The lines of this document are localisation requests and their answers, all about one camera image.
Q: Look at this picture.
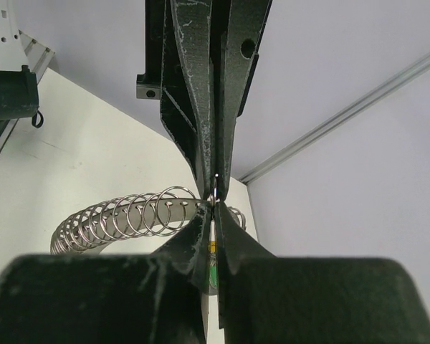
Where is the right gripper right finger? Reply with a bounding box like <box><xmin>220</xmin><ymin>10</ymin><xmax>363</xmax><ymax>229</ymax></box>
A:
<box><xmin>214</xmin><ymin>203</ymin><xmax>430</xmax><ymax>343</ymax></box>

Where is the green tag key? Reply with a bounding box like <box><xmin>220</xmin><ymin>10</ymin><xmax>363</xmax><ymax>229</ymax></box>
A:
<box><xmin>209</xmin><ymin>259</ymin><xmax>218</xmax><ymax>290</ymax></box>

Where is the metal keyring with yellow handle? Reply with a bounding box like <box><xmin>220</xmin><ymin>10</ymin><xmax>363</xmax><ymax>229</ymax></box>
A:
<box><xmin>49</xmin><ymin>184</ymin><xmax>247</xmax><ymax>256</ymax></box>

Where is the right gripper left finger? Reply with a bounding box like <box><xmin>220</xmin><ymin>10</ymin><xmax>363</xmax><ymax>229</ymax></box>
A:
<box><xmin>0</xmin><ymin>202</ymin><xmax>212</xmax><ymax>343</ymax></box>

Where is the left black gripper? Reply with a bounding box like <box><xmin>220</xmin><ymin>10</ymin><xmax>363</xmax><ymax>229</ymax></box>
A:
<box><xmin>136</xmin><ymin>0</ymin><xmax>272</xmax><ymax>200</ymax></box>

